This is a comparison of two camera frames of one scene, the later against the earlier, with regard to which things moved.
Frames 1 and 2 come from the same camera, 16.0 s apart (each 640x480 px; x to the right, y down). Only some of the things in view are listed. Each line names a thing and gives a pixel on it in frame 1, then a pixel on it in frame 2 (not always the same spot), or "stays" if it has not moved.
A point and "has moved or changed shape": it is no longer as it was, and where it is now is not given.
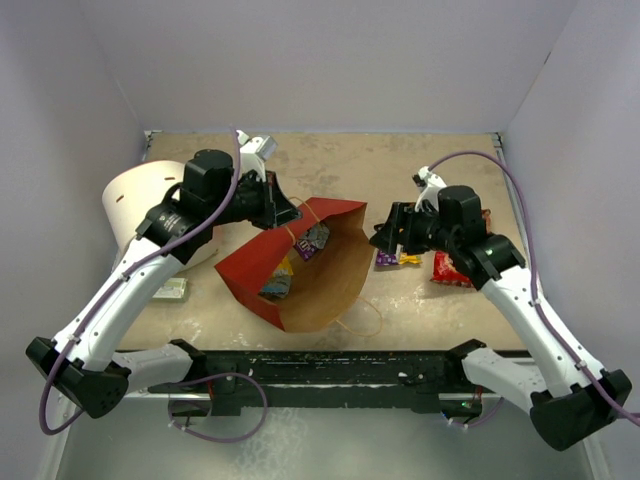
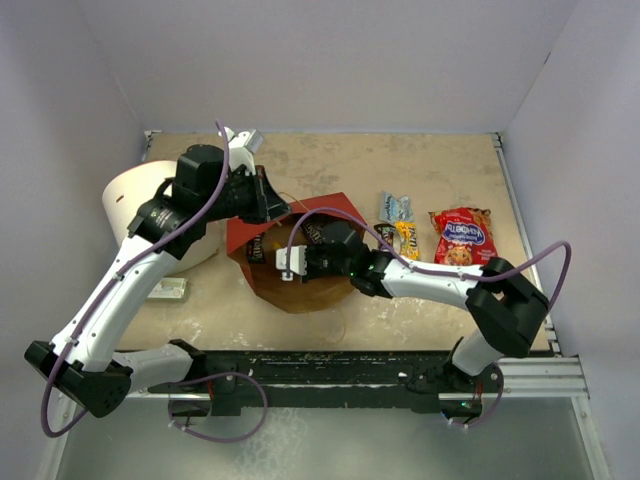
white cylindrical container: (129, 194) stays
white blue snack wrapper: (276, 286) has moved or changed shape
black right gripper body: (423, 228) → (320, 263)
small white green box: (173, 289) stays
